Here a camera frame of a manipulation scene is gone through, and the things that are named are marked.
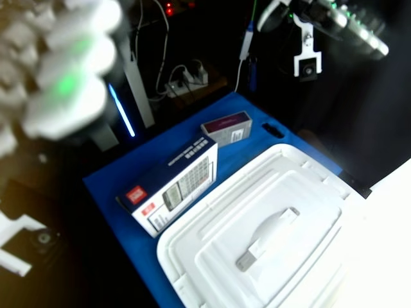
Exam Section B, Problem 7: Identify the white tower with blue light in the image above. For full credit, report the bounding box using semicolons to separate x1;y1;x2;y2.
88;19;155;152

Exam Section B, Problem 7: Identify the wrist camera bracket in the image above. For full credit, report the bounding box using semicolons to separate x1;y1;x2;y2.
0;213;62;277
293;14;323;83

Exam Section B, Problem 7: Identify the small maroon box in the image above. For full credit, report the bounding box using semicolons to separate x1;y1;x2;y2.
200;110;253;148

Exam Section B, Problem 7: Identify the white adapter with cable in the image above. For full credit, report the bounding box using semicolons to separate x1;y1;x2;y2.
234;21;254;94

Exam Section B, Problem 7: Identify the white cable with black plug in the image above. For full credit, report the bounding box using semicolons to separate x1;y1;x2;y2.
130;0;144;62

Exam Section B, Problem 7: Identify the blue white calculator box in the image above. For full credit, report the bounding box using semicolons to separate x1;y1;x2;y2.
115;133;219;239

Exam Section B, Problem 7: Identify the blue fabric cloth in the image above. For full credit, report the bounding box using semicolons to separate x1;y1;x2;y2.
82;91;343;308

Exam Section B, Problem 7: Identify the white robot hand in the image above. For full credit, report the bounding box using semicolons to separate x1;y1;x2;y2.
0;0;125;158
258;0;390;62

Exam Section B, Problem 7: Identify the black device with red lights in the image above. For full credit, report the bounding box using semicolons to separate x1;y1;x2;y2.
162;0;197;17

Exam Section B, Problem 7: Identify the white plastic lid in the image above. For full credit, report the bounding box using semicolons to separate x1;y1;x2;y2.
156;143;367;308

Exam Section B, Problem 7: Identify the white power strip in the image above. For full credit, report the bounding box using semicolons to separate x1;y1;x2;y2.
165;59;209;99

